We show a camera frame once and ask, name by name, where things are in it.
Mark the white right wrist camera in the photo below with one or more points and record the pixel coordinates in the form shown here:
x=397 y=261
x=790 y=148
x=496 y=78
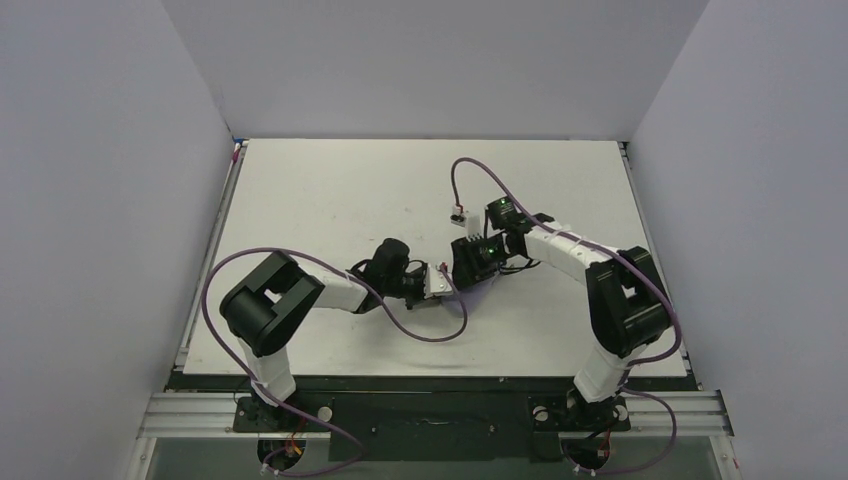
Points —
x=472 y=223

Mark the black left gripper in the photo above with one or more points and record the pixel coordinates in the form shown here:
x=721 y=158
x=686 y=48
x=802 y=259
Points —
x=416 y=283

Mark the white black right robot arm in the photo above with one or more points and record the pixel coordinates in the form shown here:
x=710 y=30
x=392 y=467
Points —
x=623 y=291

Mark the aluminium front mounting rail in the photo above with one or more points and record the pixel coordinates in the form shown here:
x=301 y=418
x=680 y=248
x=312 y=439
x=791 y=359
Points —
x=227 y=415

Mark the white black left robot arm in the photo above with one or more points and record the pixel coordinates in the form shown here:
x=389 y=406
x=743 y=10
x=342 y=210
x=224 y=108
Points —
x=266 y=308

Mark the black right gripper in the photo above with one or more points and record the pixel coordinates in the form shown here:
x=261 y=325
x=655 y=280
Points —
x=468 y=258

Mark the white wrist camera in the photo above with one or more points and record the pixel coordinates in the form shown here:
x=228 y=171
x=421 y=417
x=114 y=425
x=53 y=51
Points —
x=437 y=282
x=472 y=223

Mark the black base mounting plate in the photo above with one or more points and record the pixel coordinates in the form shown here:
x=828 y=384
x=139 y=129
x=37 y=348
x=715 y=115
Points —
x=417 y=443

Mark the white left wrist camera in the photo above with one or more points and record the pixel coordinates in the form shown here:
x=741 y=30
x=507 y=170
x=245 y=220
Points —
x=437 y=282

